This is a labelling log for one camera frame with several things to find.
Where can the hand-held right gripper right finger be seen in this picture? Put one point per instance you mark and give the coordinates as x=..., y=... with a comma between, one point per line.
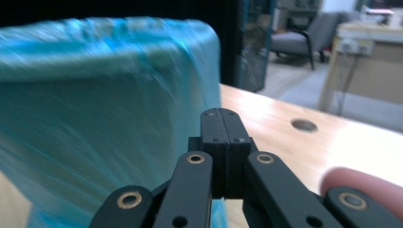
x=234, y=148

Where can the light wooden desk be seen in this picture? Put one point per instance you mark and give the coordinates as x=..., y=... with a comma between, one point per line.
x=380, y=72

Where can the grey armchair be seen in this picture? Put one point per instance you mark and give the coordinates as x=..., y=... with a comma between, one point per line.
x=291, y=42

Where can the green plastic bucket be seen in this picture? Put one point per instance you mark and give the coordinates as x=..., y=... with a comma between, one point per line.
x=95, y=126

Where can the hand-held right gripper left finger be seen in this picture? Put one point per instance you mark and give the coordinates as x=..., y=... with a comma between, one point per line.
x=215, y=126

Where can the glass door cabinet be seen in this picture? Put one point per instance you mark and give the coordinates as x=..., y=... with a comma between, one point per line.
x=256, y=47

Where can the blue plastic bag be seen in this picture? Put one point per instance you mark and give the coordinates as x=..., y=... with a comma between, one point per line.
x=95, y=41

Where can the white power strip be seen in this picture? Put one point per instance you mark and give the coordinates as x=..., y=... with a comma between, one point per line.
x=356, y=46

